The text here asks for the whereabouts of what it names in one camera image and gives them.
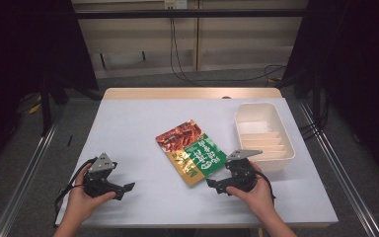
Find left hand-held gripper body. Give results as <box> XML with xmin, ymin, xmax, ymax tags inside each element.
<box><xmin>82</xmin><ymin>152</ymin><xmax>117</xmax><ymax>198</ymax></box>

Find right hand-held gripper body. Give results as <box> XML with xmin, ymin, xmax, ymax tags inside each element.
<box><xmin>224</xmin><ymin>149</ymin><xmax>264</xmax><ymax>194</ymax></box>

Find person's left hand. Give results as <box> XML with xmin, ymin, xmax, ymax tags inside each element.
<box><xmin>66</xmin><ymin>163</ymin><xmax>117</xmax><ymax>224</ymax></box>

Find person's right hand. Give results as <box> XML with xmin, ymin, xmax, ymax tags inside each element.
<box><xmin>226</xmin><ymin>161</ymin><xmax>276</xmax><ymax>222</ymax></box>

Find red green yellow snack packet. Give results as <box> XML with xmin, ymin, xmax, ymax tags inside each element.
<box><xmin>155</xmin><ymin>118</ymin><xmax>228</xmax><ymax>188</ymax></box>

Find white table mat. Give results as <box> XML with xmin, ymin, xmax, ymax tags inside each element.
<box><xmin>54</xmin><ymin>98</ymin><xmax>340</xmax><ymax>229</ymax></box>

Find white plastic container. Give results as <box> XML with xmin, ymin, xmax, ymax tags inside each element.
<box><xmin>233</xmin><ymin>102</ymin><xmax>297</xmax><ymax>173</ymax></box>

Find black metal stand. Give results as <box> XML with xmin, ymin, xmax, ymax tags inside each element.
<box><xmin>38</xmin><ymin>73</ymin><xmax>71</xmax><ymax>137</ymax></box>

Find wooden table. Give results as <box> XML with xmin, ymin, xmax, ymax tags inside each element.
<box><xmin>102</xmin><ymin>87</ymin><xmax>283</xmax><ymax>101</ymax></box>

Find black curtain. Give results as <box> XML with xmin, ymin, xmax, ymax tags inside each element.
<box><xmin>280</xmin><ymin>0</ymin><xmax>379</xmax><ymax>186</ymax></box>
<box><xmin>0</xmin><ymin>0</ymin><xmax>100</xmax><ymax>177</ymax></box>

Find black horizontal bar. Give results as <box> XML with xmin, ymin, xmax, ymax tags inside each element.
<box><xmin>73</xmin><ymin>9</ymin><xmax>308</xmax><ymax>20</ymax></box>

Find black gripper strap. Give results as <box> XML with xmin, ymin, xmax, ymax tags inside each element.
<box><xmin>256</xmin><ymin>169</ymin><xmax>276</xmax><ymax>203</ymax></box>

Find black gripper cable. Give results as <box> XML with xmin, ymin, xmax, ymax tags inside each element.
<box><xmin>52</xmin><ymin>157</ymin><xmax>99</xmax><ymax>227</ymax></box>

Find metal floor rail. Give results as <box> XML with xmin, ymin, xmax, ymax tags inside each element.
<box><xmin>0</xmin><ymin>108</ymin><xmax>63</xmax><ymax>237</ymax></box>
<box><xmin>297</xmin><ymin>100</ymin><xmax>379</xmax><ymax>237</ymax></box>

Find black floor cable bundle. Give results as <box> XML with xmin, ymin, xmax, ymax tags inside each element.
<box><xmin>298</xmin><ymin>119</ymin><xmax>325</xmax><ymax>141</ymax></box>

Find long black wall cable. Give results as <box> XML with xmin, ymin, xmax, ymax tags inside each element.
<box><xmin>169</xmin><ymin>18</ymin><xmax>288</xmax><ymax>84</ymax></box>

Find short black wall cable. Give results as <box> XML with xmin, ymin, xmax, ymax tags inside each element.
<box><xmin>172</xmin><ymin>18</ymin><xmax>191</xmax><ymax>82</ymax></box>

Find white wall power outlet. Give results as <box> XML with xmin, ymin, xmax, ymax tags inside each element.
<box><xmin>164</xmin><ymin>0</ymin><xmax>189</xmax><ymax>10</ymax></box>

